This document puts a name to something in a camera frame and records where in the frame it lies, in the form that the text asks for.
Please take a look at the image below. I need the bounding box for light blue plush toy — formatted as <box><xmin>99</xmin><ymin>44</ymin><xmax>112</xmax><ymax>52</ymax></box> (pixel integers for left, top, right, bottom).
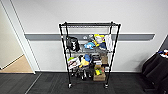
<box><xmin>83</xmin><ymin>40</ymin><xmax>96</xmax><ymax>51</ymax></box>

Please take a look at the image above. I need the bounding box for blue cap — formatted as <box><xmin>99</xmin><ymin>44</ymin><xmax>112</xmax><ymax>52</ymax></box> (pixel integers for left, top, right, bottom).
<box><xmin>83</xmin><ymin>54</ymin><xmax>92</xmax><ymax>63</ymax></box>

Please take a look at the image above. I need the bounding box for yellow soft toy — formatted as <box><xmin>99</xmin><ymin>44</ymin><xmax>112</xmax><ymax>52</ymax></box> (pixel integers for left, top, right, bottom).
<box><xmin>79</xmin><ymin>58</ymin><xmax>90</xmax><ymax>69</ymax></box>

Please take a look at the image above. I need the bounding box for yellow and white plush toy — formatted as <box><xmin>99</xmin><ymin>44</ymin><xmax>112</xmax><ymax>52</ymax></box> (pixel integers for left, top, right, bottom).
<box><xmin>93</xmin><ymin>33</ymin><xmax>107</xmax><ymax>48</ymax></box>

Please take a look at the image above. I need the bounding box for stack of black boxes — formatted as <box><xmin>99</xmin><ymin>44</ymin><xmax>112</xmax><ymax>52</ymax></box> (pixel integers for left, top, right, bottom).
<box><xmin>91</xmin><ymin>54</ymin><xmax>103</xmax><ymax>66</ymax></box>

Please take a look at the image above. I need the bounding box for dark blue plush toy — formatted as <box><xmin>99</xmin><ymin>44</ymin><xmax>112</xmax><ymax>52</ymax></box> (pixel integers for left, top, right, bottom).
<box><xmin>98</xmin><ymin>41</ymin><xmax>108</xmax><ymax>51</ymax></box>

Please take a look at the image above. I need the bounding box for white bag with green edge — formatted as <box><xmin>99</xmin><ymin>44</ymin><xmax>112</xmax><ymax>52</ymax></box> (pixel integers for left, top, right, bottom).
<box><xmin>67</xmin><ymin>56</ymin><xmax>82</xmax><ymax>70</ymax></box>

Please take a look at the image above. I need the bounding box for closed cardboard box stack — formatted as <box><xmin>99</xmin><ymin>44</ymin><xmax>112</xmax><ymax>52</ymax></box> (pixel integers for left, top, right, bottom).
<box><xmin>100</xmin><ymin>54</ymin><xmax>110</xmax><ymax>66</ymax></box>

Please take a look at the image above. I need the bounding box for tall white box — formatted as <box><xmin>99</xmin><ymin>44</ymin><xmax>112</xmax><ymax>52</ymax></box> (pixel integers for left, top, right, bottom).
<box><xmin>104</xmin><ymin>33</ymin><xmax>114</xmax><ymax>51</ymax></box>

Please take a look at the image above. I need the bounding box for group of dark bottles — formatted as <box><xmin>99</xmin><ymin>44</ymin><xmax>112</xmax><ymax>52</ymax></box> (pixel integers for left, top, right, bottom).
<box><xmin>71</xmin><ymin>67</ymin><xmax>95</xmax><ymax>81</ymax></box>

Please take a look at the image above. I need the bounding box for yellow-green item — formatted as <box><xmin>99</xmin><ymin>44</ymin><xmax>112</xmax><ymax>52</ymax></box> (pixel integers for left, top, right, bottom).
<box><xmin>95</xmin><ymin>68</ymin><xmax>103</xmax><ymax>76</ymax></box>

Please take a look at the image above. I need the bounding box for open cardboard box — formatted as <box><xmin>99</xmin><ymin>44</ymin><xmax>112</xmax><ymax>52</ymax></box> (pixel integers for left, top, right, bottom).
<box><xmin>93</xmin><ymin>64</ymin><xmax>107</xmax><ymax>82</ymax></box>

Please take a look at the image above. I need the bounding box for black chair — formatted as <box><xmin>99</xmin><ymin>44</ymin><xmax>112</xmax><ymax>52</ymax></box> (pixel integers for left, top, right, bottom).
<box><xmin>141</xmin><ymin>33</ymin><xmax>168</xmax><ymax>93</ymax></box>

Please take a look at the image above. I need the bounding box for black wire shelf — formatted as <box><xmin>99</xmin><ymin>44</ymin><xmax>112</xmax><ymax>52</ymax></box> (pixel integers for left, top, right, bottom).
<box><xmin>58</xmin><ymin>21</ymin><xmax>122</xmax><ymax>90</ymax></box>

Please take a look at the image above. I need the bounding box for small grey wall socket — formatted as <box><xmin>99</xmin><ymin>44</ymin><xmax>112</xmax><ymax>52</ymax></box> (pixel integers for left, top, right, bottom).
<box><xmin>82</xmin><ymin>34</ymin><xmax>88</xmax><ymax>40</ymax></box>

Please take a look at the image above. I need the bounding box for white door frame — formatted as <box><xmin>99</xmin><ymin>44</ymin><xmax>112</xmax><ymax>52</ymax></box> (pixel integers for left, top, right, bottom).
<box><xmin>0</xmin><ymin>0</ymin><xmax>37</xmax><ymax>75</ymax></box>

